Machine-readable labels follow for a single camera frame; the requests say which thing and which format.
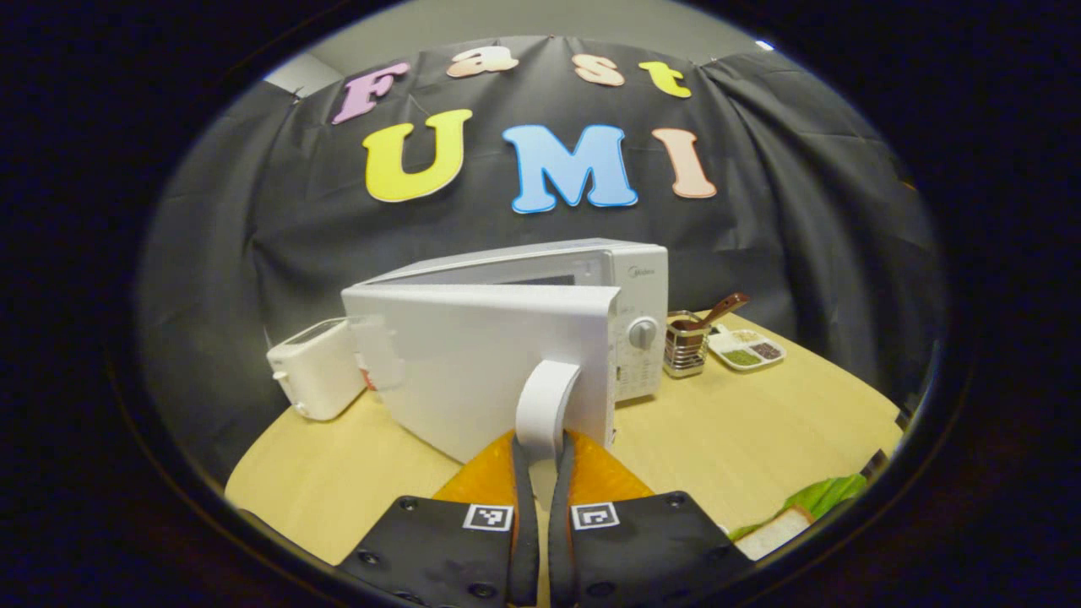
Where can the white divided dish with grains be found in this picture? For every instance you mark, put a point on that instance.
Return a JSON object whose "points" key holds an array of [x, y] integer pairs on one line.
{"points": [[747, 350]]}

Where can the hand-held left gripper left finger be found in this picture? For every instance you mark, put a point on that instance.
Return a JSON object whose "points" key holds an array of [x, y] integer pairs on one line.
{"points": [[525, 549]]}

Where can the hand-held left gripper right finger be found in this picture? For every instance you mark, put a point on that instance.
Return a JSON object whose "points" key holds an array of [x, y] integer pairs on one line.
{"points": [[559, 549]]}

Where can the bread and lettuce sandwich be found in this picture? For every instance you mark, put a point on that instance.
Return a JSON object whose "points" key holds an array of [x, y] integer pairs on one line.
{"points": [[777, 530]]}

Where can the white microwave oven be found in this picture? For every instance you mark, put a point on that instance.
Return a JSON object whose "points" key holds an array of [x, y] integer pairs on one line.
{"points": [[473, 363]]}

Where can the white toaster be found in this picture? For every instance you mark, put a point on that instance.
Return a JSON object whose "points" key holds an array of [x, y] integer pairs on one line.
{"points": [[317, 371]]}

